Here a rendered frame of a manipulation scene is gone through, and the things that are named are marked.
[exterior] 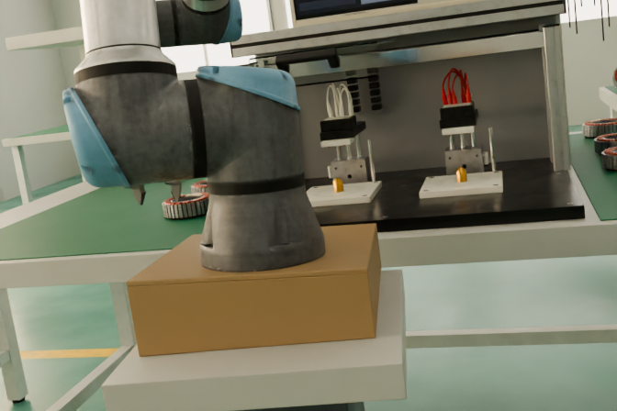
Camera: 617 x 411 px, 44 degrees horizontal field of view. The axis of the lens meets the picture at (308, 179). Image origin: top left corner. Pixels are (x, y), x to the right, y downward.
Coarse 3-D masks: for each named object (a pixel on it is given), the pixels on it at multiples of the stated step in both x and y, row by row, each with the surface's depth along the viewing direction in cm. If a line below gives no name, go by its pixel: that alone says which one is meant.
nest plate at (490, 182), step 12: (432, 180) 151; (444, 180) 149; (468, 180) 146; (480, 180) 145; (492, 180) 143; (420, 192) 141; (432, 192) 140; (444, 192) 140; (456, 192) 139; (468, 192) 139; (480, 192) 138; (492, 192) 138
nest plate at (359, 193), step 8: (344, 184) 159; (352, 184) 158; (360, 184) 156; (368, 184) 155; (376, 184) 154; (312, 192) 155; (320, 192) 154; (328, 192) 153; (344, 192) 151; (352, 192) 150; (360, 192) 149; (368, 192) 148; (376, 192) 151; (312, 200) 147; (320, 200) 146; (328, 200) 146; (336, 200) 145; (344, 200) 145; (352, 200) 144; (360, 200) 144; (368, 200) 144
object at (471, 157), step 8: (448, 152) 158; (456, 152) 157; (464, 152) 157; (472, 152) 157; (480, 152) 156; (448, 160) 158; (456, 160) 158; (464, 160) 157; (472, 160) 157; (480, 160) 157; (448, 168) 158; (456, 168) 158; (464, 168) 158; (472, 168) 157; (480, 168) 157
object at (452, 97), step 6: (450, 72) 156; (456, 72) 157; (444, 78) 156; (462, 78) 158; (462, 84) 157; (468, 84) 155; (450, 90) 159; (462, 90) 157; (468, 90) 155; (444, 96) 156; (450, 96) 158; (462, 96) 157; (468, 96) 155; (444, 102) 156; (450, 102) 159; (456, 102) 156; (462, 102) 158; (468, 102) 155
